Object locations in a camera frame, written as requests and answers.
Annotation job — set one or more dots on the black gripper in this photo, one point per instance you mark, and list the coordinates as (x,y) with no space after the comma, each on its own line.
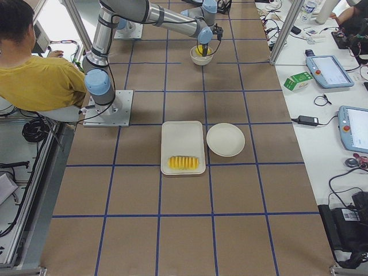
(204,49)

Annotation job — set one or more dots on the yellow lemon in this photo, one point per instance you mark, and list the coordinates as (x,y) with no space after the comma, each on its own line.
(199,50)

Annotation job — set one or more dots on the white ceramic bowl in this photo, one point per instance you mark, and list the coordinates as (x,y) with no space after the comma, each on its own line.
(200,60)

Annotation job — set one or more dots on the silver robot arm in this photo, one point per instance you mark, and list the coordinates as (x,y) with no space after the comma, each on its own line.
(198,22)

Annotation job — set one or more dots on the cream rectangular tray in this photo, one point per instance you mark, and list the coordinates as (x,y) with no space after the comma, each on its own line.
(182,138)

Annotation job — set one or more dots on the round cream plate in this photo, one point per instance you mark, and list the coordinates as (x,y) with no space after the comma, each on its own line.
(225,140)

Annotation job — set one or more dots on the green white carton box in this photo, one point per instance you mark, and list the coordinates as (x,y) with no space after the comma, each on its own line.
(298,81)

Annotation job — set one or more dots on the clear plastic water bottle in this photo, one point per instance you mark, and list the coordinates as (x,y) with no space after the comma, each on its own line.
(307,11)

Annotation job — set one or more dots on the sliced yellow pineapple toy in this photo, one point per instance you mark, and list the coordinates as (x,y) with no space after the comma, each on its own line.
(183,162)

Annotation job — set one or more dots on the white paper roll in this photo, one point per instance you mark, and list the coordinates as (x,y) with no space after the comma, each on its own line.
(326,11)

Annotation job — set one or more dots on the upper blue teach pendant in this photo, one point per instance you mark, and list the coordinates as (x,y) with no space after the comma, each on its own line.
(328,72)

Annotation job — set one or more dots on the blue teach pendant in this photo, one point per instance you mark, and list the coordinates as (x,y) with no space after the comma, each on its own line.
(352,123)
(328,72)

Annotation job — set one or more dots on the black power adapter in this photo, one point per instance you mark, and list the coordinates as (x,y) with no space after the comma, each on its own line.
(308,120)

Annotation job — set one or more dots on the white chair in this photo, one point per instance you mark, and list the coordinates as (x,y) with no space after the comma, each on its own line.
(67,114)

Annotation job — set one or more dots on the lower blue teach pendant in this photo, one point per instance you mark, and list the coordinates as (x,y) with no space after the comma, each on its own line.
(352,123)

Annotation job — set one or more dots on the person in yellow shirt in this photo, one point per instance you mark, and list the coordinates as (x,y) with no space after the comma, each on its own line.
(31,82)

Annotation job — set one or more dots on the black equipment case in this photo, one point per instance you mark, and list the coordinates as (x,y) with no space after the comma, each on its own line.
(346,230)

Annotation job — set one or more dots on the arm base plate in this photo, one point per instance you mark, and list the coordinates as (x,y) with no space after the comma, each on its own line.
(127,30)
(118,114)

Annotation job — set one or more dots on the aluminium frame post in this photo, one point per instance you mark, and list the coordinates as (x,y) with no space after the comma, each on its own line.
(286,28)

